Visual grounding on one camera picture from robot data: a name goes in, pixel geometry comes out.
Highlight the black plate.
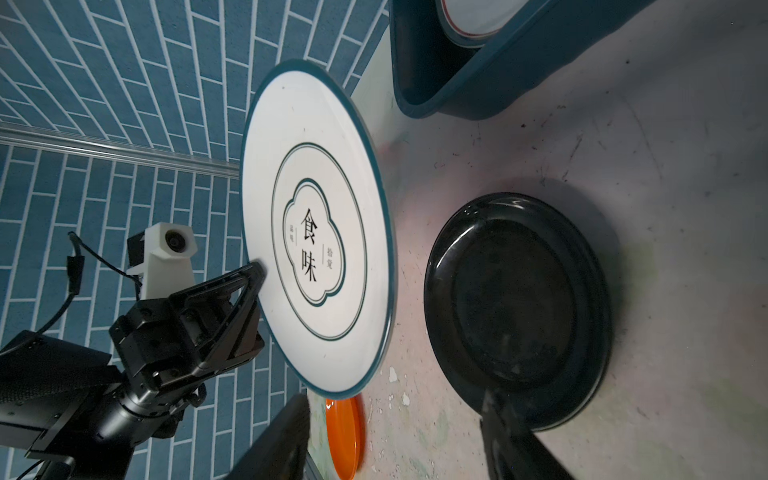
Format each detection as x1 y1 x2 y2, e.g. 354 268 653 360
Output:
424 192 613 431

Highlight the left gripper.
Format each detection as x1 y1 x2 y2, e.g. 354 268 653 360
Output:
110 262 266 414

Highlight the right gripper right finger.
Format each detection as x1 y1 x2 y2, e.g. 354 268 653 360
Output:
480 390 574 480

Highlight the orange sunburst plate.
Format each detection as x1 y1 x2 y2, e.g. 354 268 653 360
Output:
435 0 528 49

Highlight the teal plastic bin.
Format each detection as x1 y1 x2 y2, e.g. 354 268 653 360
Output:
389 1 648 120

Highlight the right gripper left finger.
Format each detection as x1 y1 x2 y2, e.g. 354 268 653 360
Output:
225 393 310 480

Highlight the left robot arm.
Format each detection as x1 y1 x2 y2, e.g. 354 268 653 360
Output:
1 262 266 479

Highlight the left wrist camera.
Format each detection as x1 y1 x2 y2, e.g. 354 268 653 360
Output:
126 222 197 300

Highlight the white plate flower outline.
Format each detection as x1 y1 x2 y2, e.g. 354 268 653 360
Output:
240 60 397 399

